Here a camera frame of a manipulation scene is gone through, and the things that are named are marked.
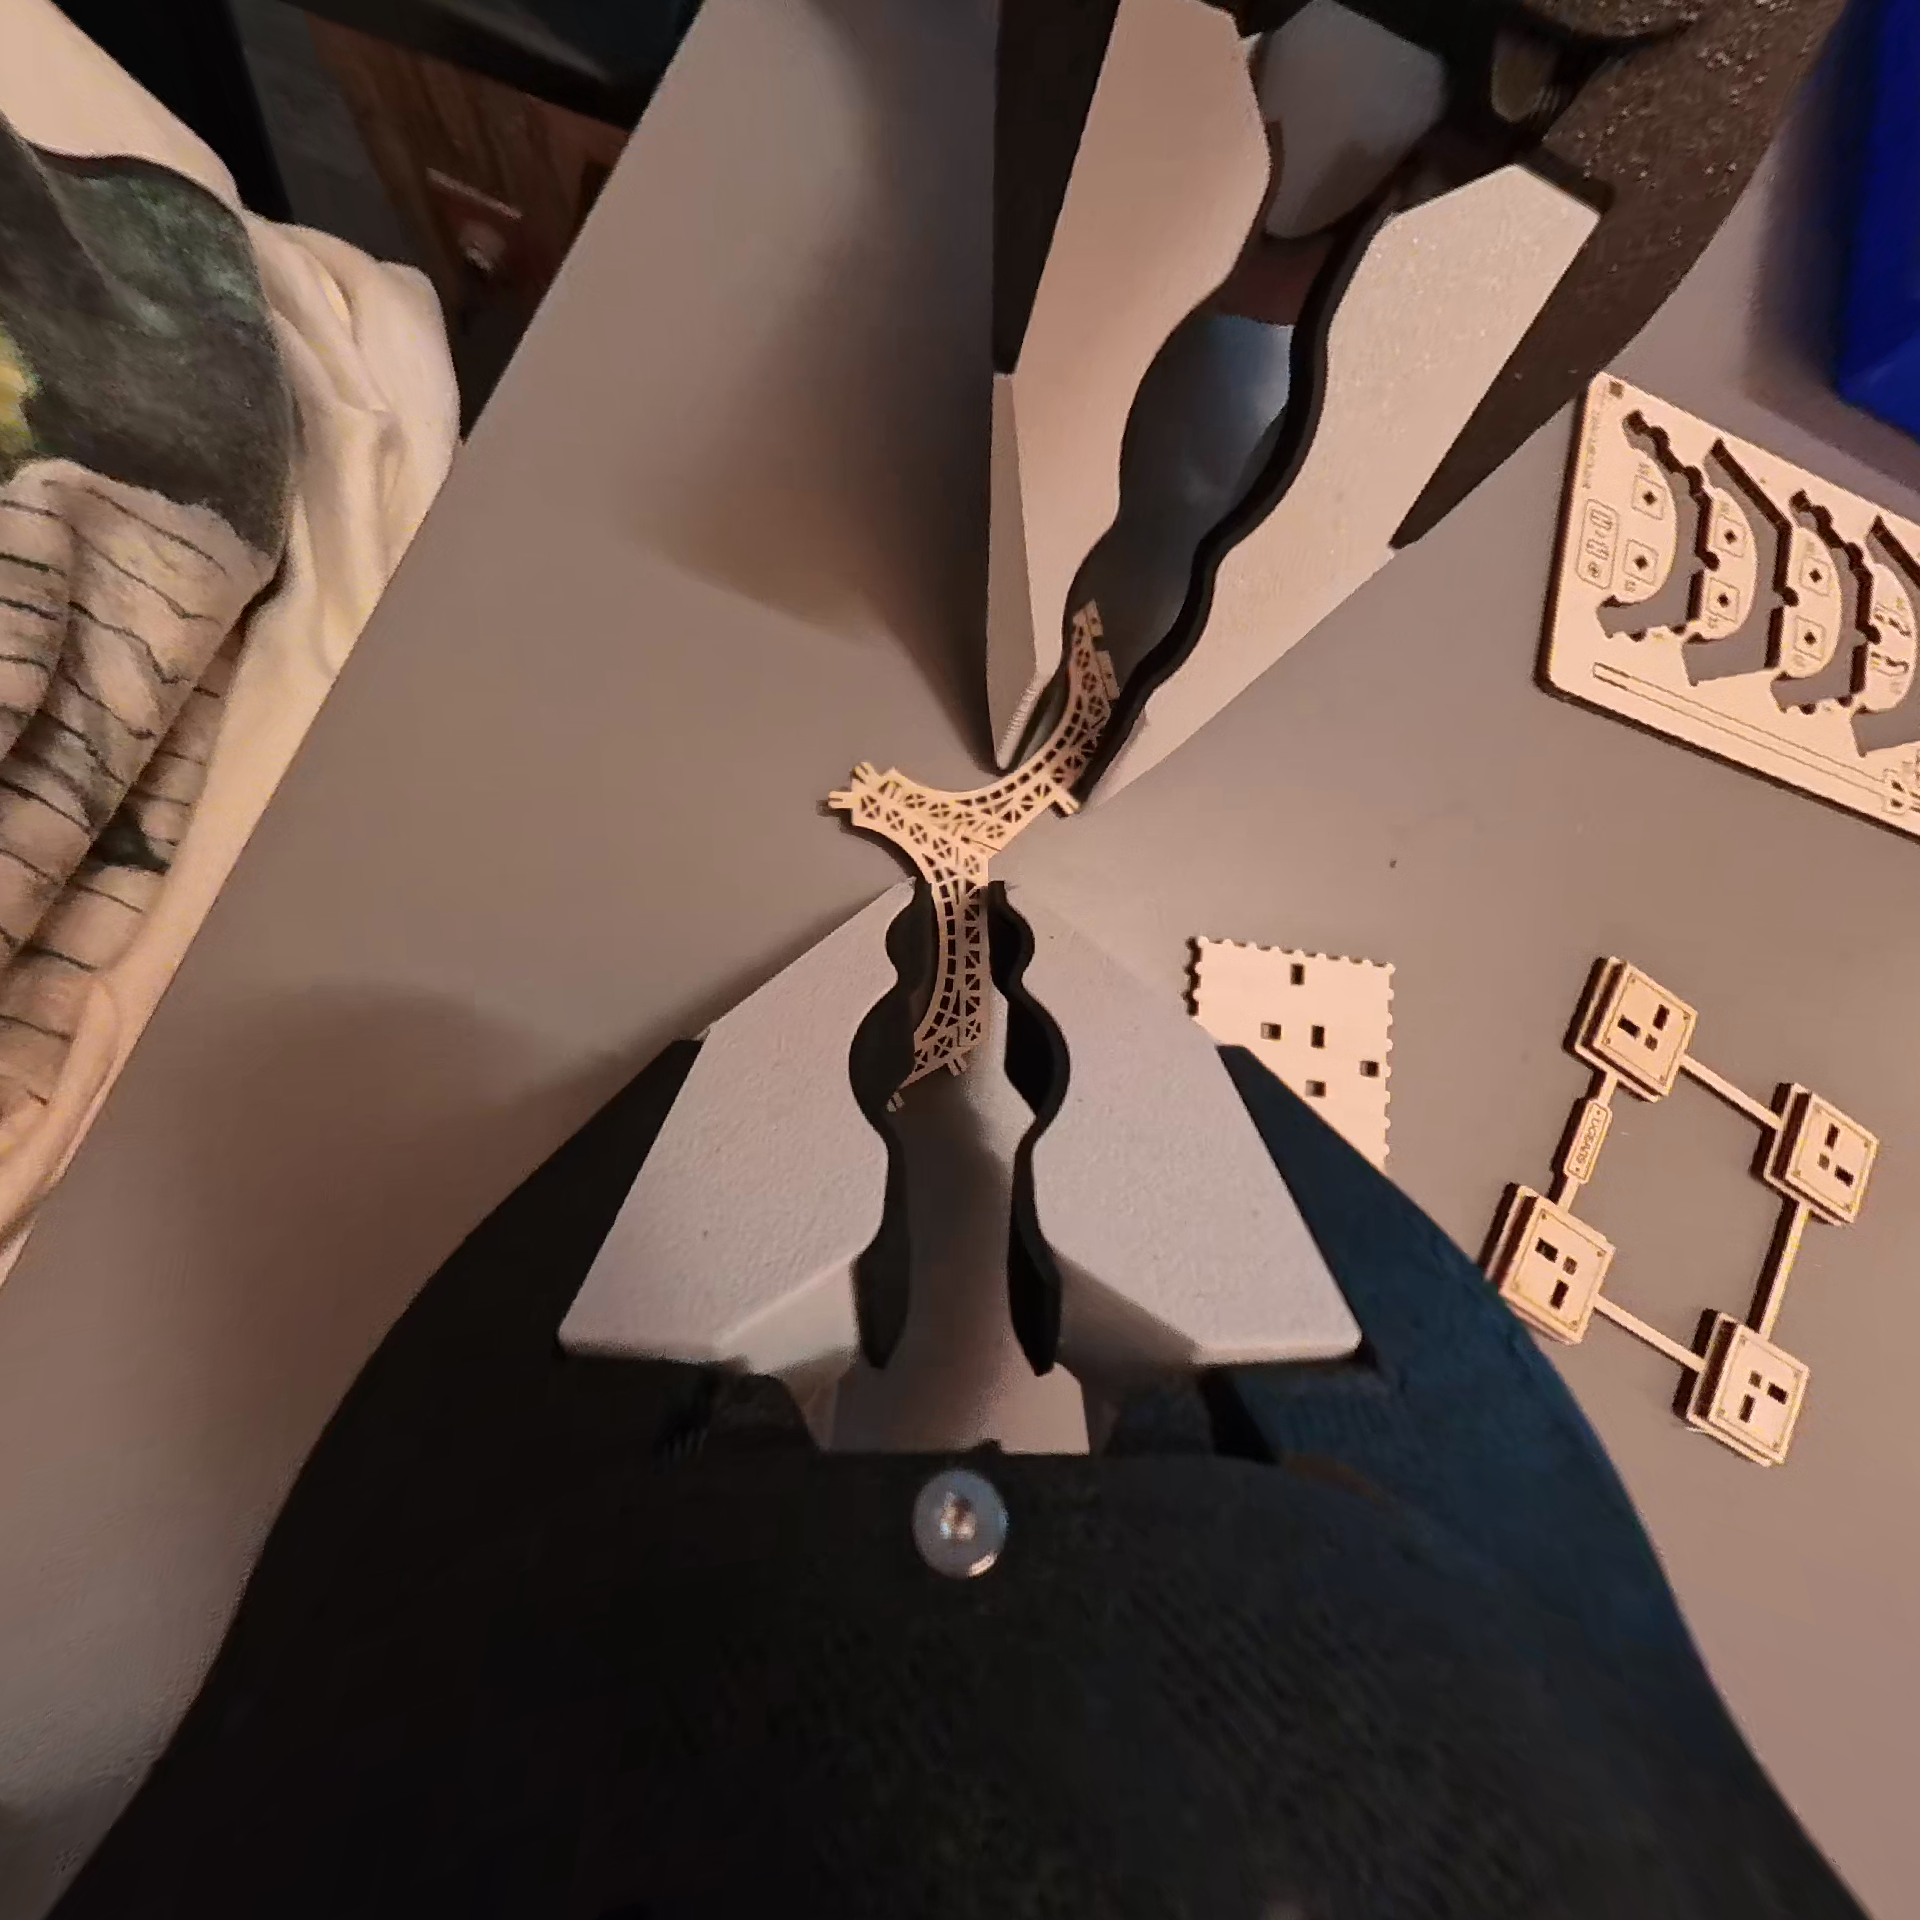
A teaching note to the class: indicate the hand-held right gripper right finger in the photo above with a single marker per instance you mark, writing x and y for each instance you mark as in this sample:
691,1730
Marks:
1186,1201

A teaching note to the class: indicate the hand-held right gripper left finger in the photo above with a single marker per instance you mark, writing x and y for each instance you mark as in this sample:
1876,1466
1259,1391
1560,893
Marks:
706,1201

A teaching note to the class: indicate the square wooden plate with holes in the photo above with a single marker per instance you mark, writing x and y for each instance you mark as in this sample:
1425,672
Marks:
1292,1036

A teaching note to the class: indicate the dark wooden cabinet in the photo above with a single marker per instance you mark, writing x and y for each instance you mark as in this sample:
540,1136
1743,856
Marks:
392,119

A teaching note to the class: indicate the printed cream cloth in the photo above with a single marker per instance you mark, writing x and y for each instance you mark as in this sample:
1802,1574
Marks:
137,722

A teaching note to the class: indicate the curved wooden lattice piece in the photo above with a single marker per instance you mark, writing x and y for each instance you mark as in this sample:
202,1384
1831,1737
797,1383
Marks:
954,961
1053,746

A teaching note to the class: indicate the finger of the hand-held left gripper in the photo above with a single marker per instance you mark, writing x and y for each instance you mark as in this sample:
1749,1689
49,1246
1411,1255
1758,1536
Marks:
1065,450
1441,344

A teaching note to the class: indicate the wooden frame with four blocks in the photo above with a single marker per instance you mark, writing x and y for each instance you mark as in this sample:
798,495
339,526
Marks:
1643,1036

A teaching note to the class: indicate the wooden cutout sheet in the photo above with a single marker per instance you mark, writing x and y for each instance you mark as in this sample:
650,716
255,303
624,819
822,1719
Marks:
1636,631

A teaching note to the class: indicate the blue box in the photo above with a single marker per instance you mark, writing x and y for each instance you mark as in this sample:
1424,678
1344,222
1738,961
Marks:
1883,195

